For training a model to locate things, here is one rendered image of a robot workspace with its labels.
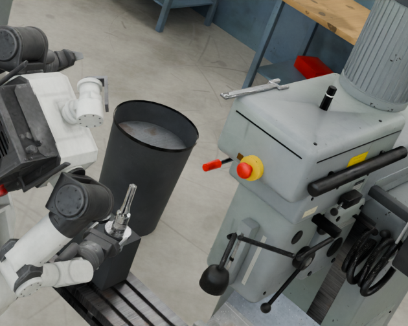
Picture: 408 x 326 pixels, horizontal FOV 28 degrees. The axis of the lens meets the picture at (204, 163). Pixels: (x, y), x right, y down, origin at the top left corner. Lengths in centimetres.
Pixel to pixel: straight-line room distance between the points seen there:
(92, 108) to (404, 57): 79
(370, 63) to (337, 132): 26
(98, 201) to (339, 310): 99
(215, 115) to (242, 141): 409
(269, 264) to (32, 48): 83
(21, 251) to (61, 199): 20
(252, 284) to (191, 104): 393
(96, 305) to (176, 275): 173
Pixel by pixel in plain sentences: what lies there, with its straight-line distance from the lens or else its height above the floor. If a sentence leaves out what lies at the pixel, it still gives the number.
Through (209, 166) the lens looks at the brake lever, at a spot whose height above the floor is 171.
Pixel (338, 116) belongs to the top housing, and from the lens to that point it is 205.
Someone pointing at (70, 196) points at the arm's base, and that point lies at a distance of 198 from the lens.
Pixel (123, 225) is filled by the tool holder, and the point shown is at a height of 114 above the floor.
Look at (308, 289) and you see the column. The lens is 271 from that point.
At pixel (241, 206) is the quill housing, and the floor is 156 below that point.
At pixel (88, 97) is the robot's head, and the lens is 201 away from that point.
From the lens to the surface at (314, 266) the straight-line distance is 238.
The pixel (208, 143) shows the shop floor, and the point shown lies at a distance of 564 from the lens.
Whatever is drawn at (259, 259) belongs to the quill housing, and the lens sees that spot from 218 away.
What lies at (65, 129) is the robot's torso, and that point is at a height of 165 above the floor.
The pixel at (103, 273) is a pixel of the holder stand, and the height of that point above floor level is 97.
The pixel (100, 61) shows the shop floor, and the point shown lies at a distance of 623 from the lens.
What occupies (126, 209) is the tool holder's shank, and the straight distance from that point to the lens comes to 262.
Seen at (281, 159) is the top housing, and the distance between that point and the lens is 189.
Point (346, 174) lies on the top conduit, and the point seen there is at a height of 180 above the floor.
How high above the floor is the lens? 270
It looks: 30 degrees down
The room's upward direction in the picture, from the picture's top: 22 degrees clockwise
